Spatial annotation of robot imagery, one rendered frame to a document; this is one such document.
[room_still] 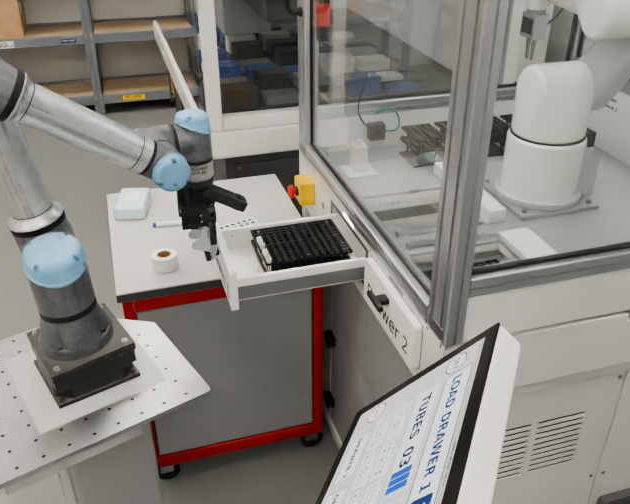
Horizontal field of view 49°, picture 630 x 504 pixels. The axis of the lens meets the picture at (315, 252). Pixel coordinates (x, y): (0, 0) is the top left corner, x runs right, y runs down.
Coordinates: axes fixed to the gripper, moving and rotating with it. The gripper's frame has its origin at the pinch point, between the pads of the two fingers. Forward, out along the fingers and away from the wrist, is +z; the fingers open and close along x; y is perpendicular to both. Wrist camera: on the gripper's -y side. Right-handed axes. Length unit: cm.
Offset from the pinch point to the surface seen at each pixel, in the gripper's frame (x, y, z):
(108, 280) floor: -141, 33, 91
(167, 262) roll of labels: -16.7, 10.5, 11.5
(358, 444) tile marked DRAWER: 79, -9, -10
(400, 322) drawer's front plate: 39, -33, 1
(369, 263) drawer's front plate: 19.8, -33.4, -2.0
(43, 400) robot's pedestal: 26, 42, 15
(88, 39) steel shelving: -376, 28, 34
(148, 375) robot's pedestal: 24.6, 19.7, 14.8
